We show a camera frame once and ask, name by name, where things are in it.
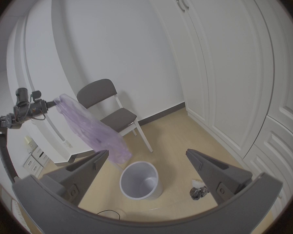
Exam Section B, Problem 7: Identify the white wardrobe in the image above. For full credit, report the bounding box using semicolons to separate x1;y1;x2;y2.
140;0;293;219

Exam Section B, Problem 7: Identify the purple plastic bag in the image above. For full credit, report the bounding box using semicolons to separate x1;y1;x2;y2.
54;94;132;165

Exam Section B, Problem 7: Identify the grey and white chair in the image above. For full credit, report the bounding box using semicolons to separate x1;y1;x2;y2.
76;79;154;153

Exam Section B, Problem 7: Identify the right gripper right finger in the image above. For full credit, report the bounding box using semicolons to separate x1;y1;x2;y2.
186;148;253;206

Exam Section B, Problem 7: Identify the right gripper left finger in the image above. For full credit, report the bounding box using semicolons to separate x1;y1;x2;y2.
40;150;109;207

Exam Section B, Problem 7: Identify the white trash bin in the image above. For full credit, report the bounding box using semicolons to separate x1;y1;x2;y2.
119;162;163;201

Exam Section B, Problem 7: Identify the crumpled black plastic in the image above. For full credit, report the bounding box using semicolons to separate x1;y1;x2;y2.
189;185;209;200

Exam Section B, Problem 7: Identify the small white chest of drawers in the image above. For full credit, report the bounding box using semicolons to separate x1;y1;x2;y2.
22;143;52;177

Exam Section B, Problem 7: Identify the black cable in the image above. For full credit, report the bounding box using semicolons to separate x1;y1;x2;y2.
96;210;121;220

